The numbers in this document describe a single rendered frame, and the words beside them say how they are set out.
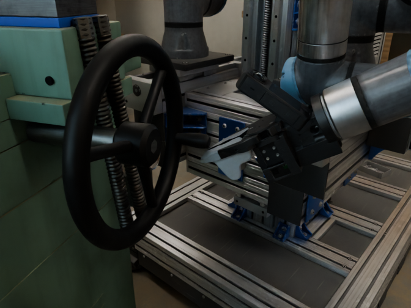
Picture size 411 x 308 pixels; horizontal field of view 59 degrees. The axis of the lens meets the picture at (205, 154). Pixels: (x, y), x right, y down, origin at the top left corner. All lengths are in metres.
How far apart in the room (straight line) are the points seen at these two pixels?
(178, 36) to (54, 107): 0.65
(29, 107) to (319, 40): 0.42
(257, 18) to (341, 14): 0.51
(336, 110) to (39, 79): 0.39
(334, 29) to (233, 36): 3.31
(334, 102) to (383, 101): 0.06
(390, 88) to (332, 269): 0.83
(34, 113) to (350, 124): 0.41
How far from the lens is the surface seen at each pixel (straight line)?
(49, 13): 0.52
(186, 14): 1.10
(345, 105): 0.49
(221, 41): 3.92
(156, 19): 4.28
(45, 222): 0.66
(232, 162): 0.56
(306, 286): 1.17
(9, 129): 0.57
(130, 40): 0.45
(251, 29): 1.06
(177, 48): 1.09
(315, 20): 0.57
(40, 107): 0.52
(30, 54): 0.54
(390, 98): 0.49
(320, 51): 0.58
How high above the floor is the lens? 1.00
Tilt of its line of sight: 25 degrees down
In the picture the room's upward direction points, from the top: straight up
